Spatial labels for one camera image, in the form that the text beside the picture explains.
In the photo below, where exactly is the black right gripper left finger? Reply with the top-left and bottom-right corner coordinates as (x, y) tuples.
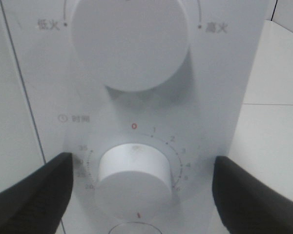
(0, 152), (73, 234)

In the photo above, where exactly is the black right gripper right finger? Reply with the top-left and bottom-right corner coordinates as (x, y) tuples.
(212, 156), (293, 234)

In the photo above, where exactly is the round white door button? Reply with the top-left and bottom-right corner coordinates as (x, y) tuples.
(108, 222), (162, 234)

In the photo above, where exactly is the white timer knob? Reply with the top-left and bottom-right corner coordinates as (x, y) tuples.
(94, 143), (172, 220)

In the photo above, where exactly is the white microwave oven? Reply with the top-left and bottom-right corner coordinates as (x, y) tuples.
(0, 0), (269, 234)

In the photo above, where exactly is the white upper microwave knob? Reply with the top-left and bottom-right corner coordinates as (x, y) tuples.
(71, 0), (189, 92)

